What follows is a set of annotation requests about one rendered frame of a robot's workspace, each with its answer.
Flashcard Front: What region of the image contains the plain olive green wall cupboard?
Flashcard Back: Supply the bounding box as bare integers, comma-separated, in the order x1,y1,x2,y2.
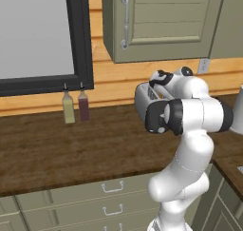
209,0,243,60

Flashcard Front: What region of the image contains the olive green drawer front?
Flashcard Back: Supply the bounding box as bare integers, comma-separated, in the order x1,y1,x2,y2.
21,195,163,227
47,172,159,206
55,210,160,231

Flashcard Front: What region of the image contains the olive green corner base cupboard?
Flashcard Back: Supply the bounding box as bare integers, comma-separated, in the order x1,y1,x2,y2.
191,164,243,231

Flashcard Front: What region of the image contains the black framed window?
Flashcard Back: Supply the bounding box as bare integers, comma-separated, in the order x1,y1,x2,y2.
0,0,95,98

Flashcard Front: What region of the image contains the olive green wall cupboard door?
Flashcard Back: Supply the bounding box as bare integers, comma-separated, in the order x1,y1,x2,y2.
102,0,228,65

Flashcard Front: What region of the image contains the dark red vinegar bottle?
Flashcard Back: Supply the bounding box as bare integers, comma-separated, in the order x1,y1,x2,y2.
77,81,91,123

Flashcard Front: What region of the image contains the silver drawer handle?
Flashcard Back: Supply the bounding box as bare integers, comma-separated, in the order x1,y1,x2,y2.
103,221,124,231
102,203,124,217
101,180,125,194

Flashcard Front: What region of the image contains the silver toaster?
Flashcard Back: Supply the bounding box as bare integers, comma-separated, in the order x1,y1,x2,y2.
134,81,176,125

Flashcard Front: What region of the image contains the white wall socket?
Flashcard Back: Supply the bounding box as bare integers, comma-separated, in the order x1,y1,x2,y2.
196,57,211,75

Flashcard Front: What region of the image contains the silver cupboard door handle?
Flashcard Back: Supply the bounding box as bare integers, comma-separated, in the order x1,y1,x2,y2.
120,0,131,50

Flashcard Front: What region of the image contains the yellow-green oil bottle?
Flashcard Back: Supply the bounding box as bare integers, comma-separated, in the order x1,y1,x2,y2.
62,83,77,125

